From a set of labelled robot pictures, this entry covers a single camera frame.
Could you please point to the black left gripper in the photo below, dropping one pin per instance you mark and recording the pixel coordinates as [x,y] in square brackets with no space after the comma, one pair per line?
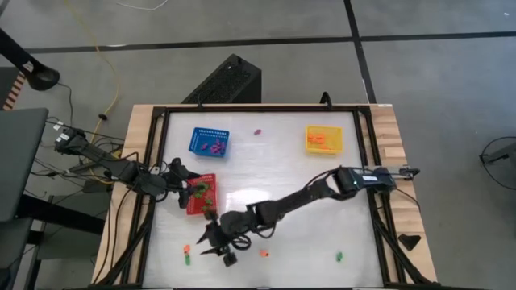
[175,181]

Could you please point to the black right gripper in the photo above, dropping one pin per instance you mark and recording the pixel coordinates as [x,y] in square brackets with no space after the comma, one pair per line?
[231,235]

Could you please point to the red plastic basket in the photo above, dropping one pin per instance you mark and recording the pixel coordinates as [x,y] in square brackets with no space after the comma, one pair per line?
[191,209]

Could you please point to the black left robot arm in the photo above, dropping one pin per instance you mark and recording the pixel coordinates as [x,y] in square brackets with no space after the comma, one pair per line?
[105,163]

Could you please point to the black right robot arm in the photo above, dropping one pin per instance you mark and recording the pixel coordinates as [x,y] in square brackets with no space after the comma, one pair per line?
[306,195]

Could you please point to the blue plastic basket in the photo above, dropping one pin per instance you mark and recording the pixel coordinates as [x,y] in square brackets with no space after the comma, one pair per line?
[197,137]

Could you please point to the black computer tower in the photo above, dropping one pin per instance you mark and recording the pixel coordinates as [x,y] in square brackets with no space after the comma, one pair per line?
[230,80]

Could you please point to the black floor beam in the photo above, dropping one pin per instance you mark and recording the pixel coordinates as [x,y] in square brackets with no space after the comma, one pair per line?
[60,213]

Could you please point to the yellow plastic basket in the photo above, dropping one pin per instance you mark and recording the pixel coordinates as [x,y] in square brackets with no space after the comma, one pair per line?
[334,133]

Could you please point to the dark grey desk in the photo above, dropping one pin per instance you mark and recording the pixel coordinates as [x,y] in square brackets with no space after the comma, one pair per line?
[20,161]

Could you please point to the black stand base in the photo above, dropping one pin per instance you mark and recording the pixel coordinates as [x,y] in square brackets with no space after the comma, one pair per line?
[40,76]

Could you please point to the orange black striped board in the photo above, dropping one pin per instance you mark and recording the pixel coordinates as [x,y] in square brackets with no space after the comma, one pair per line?
[14,94]

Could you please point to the grey stand foot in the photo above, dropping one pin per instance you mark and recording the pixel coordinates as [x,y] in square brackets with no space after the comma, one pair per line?
[500,154]

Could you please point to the black metal table frame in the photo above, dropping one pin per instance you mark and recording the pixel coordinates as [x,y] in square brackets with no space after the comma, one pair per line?
[258,108]

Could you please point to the black triangular bracket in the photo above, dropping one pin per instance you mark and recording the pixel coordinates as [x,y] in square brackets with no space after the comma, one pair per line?
[410,241]

